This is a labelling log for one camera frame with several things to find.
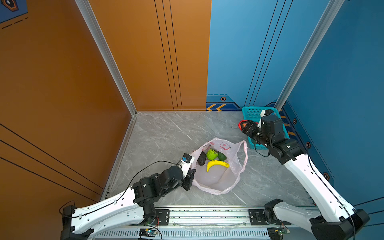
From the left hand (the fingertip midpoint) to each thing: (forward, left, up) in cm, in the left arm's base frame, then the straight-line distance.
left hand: (196, 170), depth 69 cm
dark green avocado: (+15, -15, -14) cm, 25 cm away
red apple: (+18, -21, +12) cm, 30 cm away
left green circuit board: (-22, +23, -21) cm, 38 cm away
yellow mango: (+12, -12, -16) cm, 24 cm away
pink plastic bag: (+2, -13, -16) cm, 21 cm away
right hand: (+18, -22, +12) cm, 31 cm away
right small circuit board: (-22, -39, -20) cm, 49 cm away
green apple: (+16, -9, -13) cm, 22 cm away
